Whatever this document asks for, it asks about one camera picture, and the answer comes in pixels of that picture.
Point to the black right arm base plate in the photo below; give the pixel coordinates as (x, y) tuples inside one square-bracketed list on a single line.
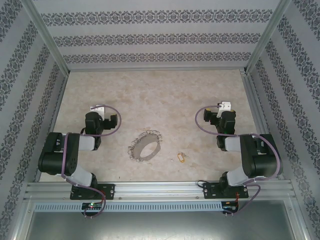
[(210, 191)]

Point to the long aluminium mounting rail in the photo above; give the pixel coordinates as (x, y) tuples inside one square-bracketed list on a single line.
[(160, 191)]

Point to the metal band with key rings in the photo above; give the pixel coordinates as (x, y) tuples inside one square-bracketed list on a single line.
[(137, 149)]

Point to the grey metal sheet panel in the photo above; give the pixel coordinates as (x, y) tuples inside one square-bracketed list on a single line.
[(160, 227)]

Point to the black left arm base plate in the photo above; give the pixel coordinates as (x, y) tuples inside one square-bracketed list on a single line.
[(108, 191)]

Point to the aluminium frame post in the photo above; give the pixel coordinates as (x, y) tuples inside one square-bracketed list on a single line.
[(265, 37), (50, 40)]

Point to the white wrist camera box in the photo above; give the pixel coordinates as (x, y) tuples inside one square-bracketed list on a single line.
[(96, 108), (225, 106)]

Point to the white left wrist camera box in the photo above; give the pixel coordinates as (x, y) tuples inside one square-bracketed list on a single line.
[(96, 108)]

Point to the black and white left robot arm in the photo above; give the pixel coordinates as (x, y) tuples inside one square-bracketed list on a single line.
[(55, 160)]

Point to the small circuit board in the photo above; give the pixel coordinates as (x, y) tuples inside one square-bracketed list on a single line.
[(91, 206), (228, 207)]

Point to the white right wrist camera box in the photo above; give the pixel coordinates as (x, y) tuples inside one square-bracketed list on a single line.
[(225, 106)]

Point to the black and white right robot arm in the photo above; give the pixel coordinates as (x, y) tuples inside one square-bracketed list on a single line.
[(265, 162)]

